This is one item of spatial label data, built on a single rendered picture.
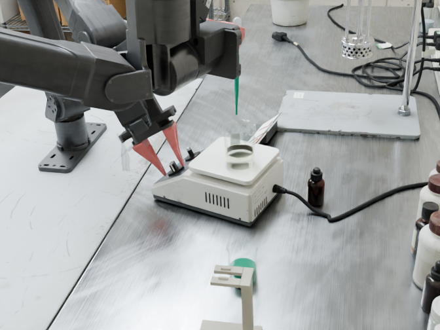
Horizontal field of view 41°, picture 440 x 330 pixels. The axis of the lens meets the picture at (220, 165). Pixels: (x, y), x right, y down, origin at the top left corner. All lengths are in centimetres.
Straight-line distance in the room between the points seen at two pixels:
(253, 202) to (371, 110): 49
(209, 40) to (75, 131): 54
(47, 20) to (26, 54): 52
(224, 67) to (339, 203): 37
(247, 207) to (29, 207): 40
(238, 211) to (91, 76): 39
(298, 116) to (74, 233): 56
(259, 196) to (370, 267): 21
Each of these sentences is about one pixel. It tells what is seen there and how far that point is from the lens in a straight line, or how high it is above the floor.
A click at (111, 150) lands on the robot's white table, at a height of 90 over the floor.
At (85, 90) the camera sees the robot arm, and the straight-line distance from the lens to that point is 68.
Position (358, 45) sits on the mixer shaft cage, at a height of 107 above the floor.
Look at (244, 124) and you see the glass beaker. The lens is 97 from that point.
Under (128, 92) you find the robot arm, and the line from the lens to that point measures 69.
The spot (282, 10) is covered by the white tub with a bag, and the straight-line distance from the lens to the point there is 193.
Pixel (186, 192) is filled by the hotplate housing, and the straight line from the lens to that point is 101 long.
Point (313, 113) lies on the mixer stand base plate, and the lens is 133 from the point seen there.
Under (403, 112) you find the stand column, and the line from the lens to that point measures 134.
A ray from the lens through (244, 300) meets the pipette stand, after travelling 72.
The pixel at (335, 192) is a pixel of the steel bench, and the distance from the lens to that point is 108.
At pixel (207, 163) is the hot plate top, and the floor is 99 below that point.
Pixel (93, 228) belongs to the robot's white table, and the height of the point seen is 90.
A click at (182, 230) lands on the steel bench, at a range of 99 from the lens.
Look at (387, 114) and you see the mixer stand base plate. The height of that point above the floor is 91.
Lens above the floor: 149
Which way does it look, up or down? 30 degrees down
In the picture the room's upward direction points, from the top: 3 degrees counter-clockwise
